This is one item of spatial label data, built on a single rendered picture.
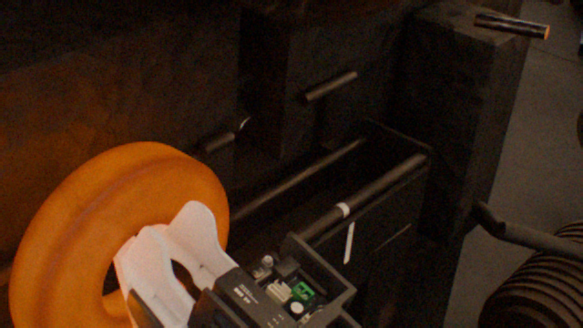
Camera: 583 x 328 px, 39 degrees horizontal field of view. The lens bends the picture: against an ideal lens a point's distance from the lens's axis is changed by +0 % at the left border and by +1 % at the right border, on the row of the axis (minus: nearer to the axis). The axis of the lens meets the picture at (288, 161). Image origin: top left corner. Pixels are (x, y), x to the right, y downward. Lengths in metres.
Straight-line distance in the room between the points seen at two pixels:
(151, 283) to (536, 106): 2.05
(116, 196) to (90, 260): 0.04
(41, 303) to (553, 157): 1.86
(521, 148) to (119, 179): 1.82
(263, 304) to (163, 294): 0.08
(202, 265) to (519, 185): 1.62
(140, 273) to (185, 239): 0.04
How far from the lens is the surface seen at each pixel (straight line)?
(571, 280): 0.95
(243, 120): 0.69
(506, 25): 0.62
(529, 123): 2.37
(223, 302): 0.44
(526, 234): 0.88
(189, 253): 0.52
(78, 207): 0.49
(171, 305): 0.49
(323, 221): 0.64
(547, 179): 2.14
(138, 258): 0.50
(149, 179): 0.50
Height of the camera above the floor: 1.10
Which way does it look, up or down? 33 degrees down
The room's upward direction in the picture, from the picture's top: 5 degrees clockwise
